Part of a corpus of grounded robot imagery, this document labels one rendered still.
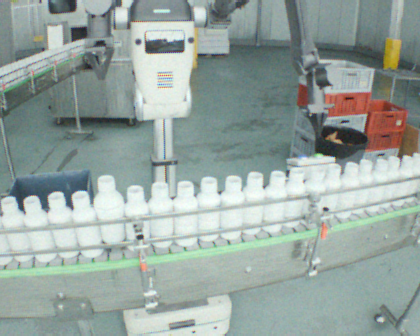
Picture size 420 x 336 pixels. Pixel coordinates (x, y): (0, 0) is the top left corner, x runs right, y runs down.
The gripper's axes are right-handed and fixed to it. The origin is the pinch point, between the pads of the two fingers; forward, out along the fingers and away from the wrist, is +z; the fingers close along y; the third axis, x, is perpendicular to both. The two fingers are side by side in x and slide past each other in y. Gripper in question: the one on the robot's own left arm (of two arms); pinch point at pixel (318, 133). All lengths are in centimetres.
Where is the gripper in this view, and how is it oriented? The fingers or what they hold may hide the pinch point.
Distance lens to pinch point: 114.6
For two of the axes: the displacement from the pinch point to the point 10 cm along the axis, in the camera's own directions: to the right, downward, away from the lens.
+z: 0.7, 9.9, 1.2
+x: -2.5, -1.0, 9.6
